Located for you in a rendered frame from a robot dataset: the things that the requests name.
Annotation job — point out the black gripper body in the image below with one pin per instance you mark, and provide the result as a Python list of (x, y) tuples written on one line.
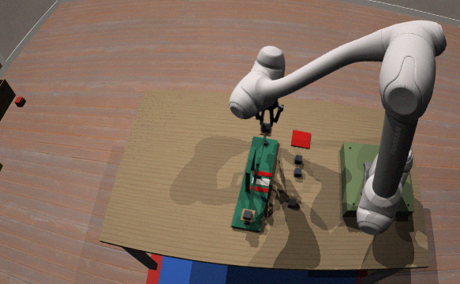
[(275, 105)]

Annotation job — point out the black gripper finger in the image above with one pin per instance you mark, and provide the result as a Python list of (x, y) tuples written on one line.
[(261, 119), (272, 119)]

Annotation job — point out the red flat square plate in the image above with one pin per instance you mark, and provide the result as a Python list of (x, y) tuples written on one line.
[(300, 139)]

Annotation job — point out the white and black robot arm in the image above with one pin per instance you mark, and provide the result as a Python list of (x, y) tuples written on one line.
[(407, 79)]

